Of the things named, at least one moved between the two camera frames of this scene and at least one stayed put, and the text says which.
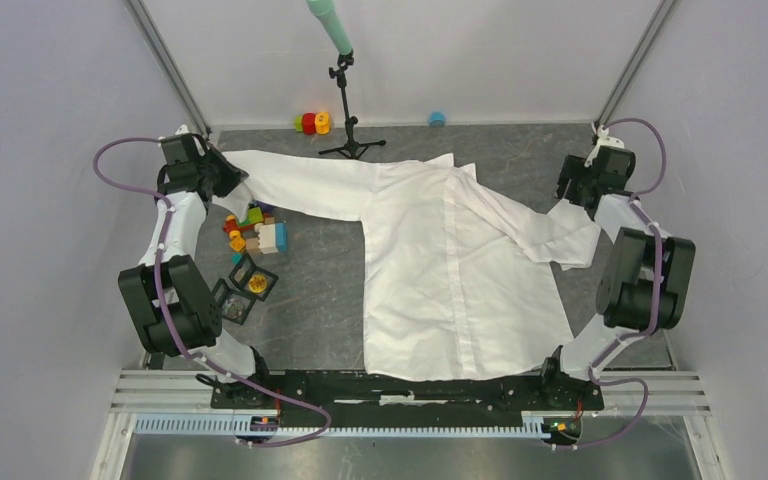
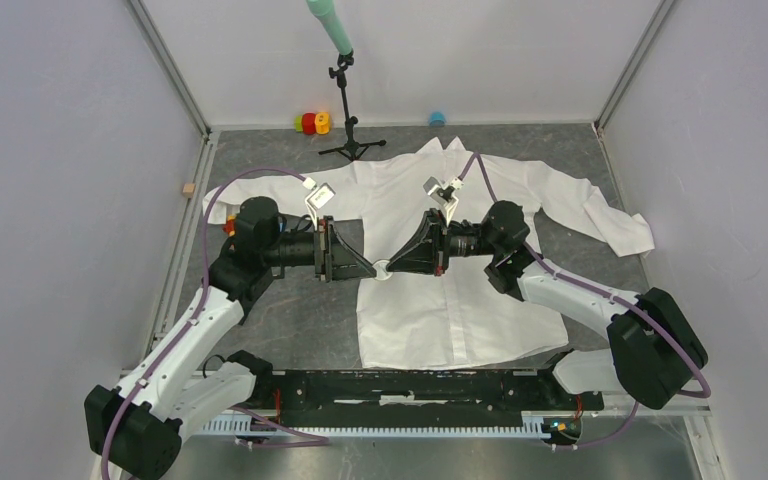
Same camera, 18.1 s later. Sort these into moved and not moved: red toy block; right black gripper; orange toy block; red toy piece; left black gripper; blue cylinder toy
Moved: left black gripper; right black gripper
Not moved: orange toy block; red toy block; red toy piece; blue cylinder toy
